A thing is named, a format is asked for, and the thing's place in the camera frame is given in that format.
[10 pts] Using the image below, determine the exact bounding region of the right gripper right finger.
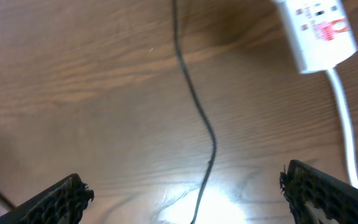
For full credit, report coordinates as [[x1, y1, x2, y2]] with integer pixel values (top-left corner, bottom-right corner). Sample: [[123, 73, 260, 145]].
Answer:
[[280, 160, 358, 224]]

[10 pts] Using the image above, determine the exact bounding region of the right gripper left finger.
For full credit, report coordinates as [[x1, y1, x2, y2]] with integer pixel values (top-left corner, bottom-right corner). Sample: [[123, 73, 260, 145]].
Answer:
[[0, 173, 94, 224]]

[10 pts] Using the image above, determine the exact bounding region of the black charger cable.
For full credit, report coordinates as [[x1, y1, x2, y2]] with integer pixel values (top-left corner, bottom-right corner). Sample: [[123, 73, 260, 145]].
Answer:
[[171, 0, 218, 224]]

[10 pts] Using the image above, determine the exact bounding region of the white power strip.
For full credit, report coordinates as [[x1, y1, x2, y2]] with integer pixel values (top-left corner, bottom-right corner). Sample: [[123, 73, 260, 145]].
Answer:
[[273, 0, 358, 74]]

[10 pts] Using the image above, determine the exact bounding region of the white power strip cord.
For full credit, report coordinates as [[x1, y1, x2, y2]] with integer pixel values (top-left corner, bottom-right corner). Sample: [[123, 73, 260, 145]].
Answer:
[[324, 67, 358, 191]]

